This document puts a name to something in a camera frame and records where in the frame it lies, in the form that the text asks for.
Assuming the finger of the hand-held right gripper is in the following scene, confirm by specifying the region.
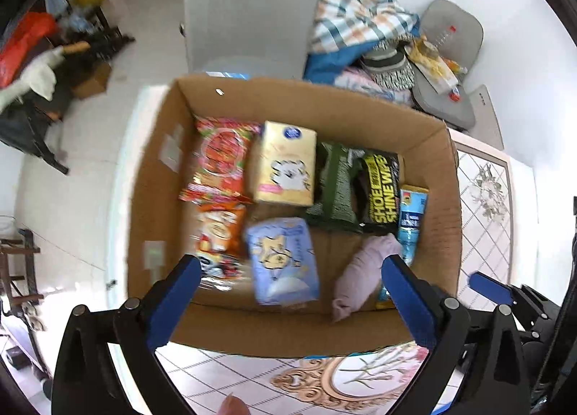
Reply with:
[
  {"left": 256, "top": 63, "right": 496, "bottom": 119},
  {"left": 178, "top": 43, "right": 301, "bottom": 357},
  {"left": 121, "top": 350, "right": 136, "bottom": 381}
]
[{"left": 468, "top": 271, "right": 562, "bottom": 346}]

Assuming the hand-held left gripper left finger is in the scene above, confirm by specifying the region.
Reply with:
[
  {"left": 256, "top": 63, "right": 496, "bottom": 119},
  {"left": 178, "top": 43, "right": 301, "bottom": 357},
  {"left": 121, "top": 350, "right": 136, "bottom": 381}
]
[{"left": 51, "top": 255, "right": 202, "bottom": 415}]

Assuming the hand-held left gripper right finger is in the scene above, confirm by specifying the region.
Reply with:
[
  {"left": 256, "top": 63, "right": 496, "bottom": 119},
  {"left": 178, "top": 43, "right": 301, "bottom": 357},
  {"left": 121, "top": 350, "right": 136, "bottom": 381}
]
[{"left": 381, "top": 254, "right": 535, "bottom": 415}]

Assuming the purple cloth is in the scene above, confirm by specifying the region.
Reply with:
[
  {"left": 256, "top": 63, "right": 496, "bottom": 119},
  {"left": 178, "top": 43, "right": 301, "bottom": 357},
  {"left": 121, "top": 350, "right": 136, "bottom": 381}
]
[{"left": 332, "top": 235, "right": 404, "bottom": 323}]

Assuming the orange snack packet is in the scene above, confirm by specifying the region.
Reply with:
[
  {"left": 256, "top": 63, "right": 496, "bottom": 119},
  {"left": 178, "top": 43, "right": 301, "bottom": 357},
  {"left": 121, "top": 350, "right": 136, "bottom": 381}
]
[{"left": 191, "top": 201, "right": 253, "bottom": 290}]

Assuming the blue tube packet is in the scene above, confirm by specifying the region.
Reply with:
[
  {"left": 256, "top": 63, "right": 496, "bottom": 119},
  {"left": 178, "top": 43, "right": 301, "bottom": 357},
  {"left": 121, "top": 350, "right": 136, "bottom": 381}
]
[{"left": 376, "top": 185, "right": 430, "bottom": 310}]

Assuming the black wipes packet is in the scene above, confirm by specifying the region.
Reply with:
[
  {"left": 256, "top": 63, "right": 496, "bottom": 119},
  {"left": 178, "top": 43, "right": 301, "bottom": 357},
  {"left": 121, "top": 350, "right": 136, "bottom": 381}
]
[{"left": 354, "top": 149, "right": 402, "bottom": 235}]

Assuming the blue tissue pack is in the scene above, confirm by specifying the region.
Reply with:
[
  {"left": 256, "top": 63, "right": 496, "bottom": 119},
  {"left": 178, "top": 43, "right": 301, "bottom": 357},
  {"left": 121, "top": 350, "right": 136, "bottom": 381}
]
[{"left": 245, "top": 217, "right": 321, "bottom": 306}]

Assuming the green packet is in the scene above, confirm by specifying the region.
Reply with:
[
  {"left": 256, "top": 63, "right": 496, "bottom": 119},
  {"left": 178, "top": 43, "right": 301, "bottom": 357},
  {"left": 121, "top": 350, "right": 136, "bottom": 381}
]
[{"left": 307, "top": 141, "right": 367, "bottom": 232}]

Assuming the red snack packet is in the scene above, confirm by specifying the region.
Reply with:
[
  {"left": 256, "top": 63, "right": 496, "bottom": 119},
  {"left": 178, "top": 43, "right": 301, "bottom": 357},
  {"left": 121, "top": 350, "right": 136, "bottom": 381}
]
[{"left": 179, "top": 116, "right": 263, "bottom": 205}]

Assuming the yellow tissue pack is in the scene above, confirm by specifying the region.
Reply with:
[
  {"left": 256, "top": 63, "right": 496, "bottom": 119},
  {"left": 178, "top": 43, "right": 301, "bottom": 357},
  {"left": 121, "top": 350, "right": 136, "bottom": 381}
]
[{"left": 252, "top": 121, "right": 317, "bottom": 207}]

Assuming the person's left hand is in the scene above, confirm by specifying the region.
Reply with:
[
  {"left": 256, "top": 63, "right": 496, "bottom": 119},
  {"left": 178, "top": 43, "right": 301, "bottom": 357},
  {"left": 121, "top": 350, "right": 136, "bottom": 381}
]
[{"left": 219, "top": 394, "right": 251, "bottom": 415}]

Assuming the clear plastic wrapper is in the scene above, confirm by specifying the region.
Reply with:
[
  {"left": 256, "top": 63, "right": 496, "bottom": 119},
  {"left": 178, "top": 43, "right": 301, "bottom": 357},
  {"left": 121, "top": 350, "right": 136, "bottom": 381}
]
[{"left": 466, "top": 162, "right": 504, "bottom": 222}]

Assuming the wooden stool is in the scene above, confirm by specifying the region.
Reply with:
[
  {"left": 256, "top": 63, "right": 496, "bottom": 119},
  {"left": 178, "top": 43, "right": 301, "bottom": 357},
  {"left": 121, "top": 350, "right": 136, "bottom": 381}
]
[{"left": 0, "top": 229, "right": 44, "bottom": 308}]

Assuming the pink cloth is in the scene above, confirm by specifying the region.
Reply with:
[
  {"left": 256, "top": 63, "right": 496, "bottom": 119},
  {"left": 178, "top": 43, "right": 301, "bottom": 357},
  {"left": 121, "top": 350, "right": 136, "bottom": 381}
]
[{"left": 336, "top": 67, "right": 413, "bottom": 104}]

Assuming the yellow white box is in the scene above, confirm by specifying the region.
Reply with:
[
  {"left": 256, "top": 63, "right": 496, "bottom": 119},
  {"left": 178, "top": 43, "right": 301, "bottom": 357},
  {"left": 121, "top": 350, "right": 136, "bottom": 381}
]
[{"left": 406, "top": 43, "right": 458, "bottom": 93}]

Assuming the striped black white cloth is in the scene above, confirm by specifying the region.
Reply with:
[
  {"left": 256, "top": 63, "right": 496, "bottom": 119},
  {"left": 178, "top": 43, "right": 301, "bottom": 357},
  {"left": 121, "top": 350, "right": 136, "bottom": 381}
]
[{"left": 359, "top": 43, "right": 416, "bottom": 90}]

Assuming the small brown cardboard box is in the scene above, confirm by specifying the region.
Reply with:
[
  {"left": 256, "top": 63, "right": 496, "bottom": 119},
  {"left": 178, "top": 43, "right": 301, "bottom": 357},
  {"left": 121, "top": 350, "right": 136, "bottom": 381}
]
[{"left": 72, "top": 62, "right": 113, "bottom": 100}]

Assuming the clear plastic bottle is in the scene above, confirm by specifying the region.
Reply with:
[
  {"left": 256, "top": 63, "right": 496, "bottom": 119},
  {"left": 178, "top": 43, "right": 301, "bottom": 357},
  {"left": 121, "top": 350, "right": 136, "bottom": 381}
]
[{"left": 428, "top": 25, "right": 457, "bottom": 53}]

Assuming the low grey chair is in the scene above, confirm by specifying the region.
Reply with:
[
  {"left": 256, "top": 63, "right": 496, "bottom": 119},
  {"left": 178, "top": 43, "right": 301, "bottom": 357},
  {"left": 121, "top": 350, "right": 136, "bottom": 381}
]
[{"left": 408, "top": 0, "right": 484, "bottom": 131}]

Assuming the pile of black items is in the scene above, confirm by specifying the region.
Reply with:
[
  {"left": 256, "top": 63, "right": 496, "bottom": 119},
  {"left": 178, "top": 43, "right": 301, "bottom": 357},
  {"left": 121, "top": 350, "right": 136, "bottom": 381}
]
[{"left": 58, "top": 27, "right": 136, "bottom": 74}]

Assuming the plaid blanket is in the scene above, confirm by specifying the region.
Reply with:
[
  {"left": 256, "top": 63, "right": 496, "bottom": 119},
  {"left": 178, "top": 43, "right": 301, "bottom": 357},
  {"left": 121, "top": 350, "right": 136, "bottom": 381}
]
[{"left": 309, "top": 0, "right": 421, "bottom": 55}]

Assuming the orange plastic bag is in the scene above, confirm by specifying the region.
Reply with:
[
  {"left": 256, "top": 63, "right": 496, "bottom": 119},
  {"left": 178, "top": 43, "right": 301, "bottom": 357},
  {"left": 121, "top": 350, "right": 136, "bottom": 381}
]
[{"left": 0, "top": 11, "right": 57, "bottom": 86}]

